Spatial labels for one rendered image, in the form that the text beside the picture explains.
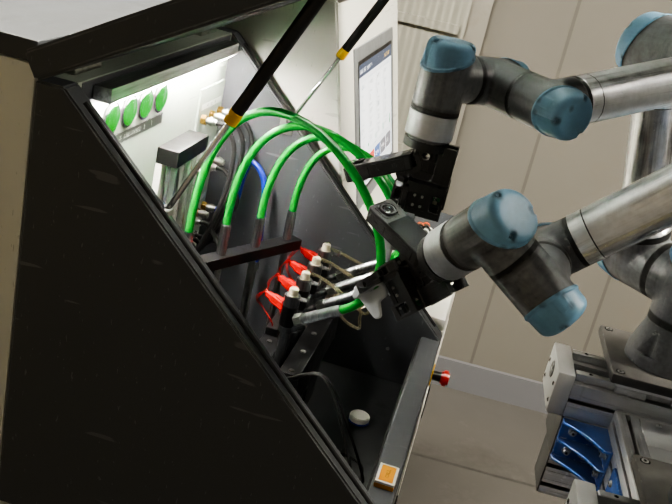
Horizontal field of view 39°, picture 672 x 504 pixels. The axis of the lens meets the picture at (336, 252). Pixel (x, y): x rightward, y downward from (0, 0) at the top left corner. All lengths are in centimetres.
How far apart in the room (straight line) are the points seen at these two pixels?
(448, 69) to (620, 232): 35
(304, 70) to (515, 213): 81
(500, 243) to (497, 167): 235
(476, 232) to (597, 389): 78
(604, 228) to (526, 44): 217
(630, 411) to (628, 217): 70
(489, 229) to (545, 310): 13
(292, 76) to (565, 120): 68
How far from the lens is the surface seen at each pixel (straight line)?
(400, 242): 130
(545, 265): 119
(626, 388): 189
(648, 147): 181
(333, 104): 187
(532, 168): 351
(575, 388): 188
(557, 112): 136
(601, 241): 129
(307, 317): 149
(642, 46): 174
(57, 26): 137
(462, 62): 141
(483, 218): 115
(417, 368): 180
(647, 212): 128
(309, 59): 186
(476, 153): 349
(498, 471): 340
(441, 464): 333
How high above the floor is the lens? 177
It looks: 21 degrees down
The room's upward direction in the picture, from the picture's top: 13 degrees clockwise
